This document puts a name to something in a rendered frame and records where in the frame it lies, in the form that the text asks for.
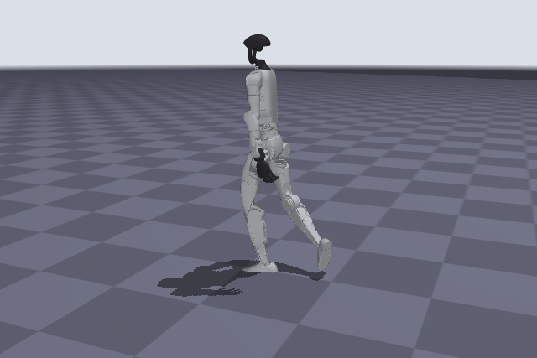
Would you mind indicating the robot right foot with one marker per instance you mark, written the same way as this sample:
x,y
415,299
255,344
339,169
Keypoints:
x,y
324,253

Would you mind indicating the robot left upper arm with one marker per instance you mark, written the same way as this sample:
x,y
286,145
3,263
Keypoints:
x,y
254,83

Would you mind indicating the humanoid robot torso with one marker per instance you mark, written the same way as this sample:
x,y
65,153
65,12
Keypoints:
x,y
269,112

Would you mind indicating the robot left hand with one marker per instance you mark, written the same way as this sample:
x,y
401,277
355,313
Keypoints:
x,y
263,169

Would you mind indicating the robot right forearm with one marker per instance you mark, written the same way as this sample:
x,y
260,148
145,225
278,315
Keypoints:
x,y
274,125

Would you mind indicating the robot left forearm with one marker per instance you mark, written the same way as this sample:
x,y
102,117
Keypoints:
x,y
254,133

